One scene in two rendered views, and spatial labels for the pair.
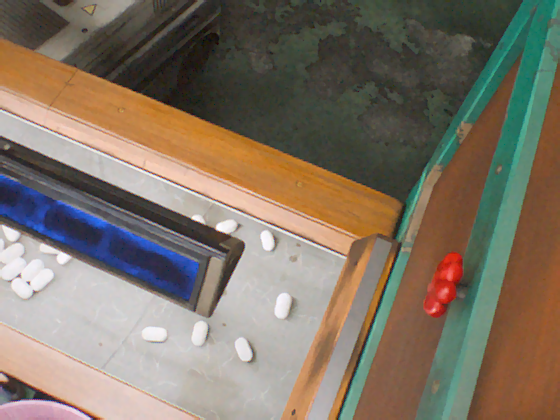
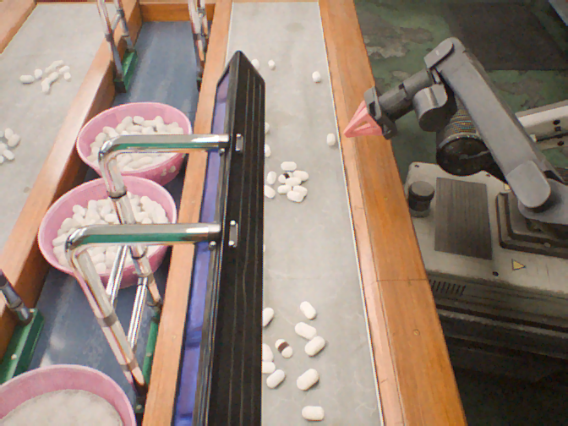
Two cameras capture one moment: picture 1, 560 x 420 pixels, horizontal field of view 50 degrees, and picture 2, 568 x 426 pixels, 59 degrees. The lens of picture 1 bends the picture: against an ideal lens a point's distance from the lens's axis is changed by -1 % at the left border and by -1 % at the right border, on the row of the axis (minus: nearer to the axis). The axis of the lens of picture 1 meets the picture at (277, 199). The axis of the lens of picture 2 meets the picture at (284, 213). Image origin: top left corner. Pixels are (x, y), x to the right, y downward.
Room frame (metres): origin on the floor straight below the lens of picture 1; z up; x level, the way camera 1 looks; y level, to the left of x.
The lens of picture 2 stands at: (0.22, -0.09, 1.50)
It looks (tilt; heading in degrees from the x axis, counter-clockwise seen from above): 46 degrees down; 75
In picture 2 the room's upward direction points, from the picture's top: straight up
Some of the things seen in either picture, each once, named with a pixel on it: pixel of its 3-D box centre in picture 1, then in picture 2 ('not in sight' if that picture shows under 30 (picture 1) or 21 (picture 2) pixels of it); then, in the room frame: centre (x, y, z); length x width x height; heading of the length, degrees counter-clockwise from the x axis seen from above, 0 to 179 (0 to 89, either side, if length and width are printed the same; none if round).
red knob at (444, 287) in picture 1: (447, 288); not in sight; (0.14, -0.11, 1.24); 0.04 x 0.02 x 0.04; 166
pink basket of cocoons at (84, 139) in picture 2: not in sight; (139, 150); (0.12, 0.93, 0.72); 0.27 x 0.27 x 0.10
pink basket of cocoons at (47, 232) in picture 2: not in sight; (114, 236); (0.05, 0.66, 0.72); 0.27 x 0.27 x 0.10
